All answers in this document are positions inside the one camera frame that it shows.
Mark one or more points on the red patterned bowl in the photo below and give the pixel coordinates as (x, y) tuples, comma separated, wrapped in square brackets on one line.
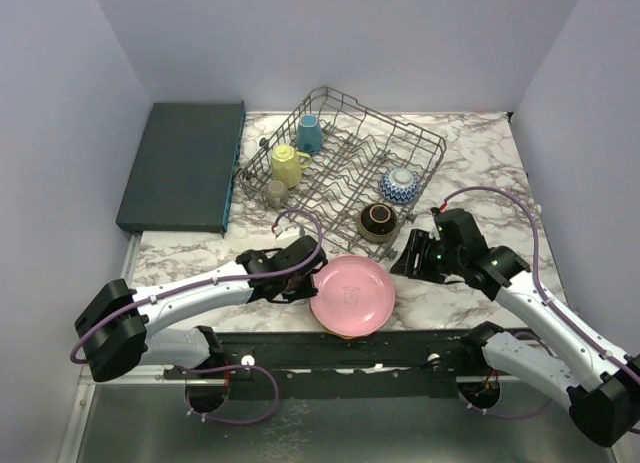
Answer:
[(399, 186)]

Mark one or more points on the small grey cup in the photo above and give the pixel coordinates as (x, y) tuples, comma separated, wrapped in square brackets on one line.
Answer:
[(276, 194)]

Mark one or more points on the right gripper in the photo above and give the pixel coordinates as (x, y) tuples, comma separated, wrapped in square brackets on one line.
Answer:
[(417, 242)]

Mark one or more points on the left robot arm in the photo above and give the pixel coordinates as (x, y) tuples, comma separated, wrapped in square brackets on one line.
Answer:
[(123, 328)]

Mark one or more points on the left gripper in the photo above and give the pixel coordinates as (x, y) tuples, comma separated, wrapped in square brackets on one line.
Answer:
[(307, 290)]

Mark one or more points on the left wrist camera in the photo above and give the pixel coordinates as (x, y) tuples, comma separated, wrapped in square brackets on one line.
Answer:
[(286, 235)]

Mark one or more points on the pink plate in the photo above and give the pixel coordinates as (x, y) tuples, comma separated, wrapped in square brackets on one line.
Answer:
[(356, 295)]

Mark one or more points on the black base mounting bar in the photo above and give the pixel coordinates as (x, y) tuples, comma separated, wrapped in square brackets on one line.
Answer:
[(317, 365)]

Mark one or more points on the grey wire dish rack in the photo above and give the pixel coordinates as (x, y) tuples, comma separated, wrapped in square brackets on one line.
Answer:
[(360, 146)]

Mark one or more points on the dark grey network switch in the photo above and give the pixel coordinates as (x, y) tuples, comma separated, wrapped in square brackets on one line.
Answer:
[(183, 174)]

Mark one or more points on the brown beige bowl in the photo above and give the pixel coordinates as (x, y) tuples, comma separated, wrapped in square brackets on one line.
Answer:
[(377, 222)]

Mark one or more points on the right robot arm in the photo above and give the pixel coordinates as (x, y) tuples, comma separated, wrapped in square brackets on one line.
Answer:
[(596, 381)]

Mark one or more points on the yellow-green faceted mug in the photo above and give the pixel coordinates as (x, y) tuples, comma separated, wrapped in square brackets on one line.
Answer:
[(287, 164)]

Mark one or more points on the blue floral mug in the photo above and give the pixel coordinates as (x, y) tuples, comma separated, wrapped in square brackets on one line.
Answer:
[(309, 138)]

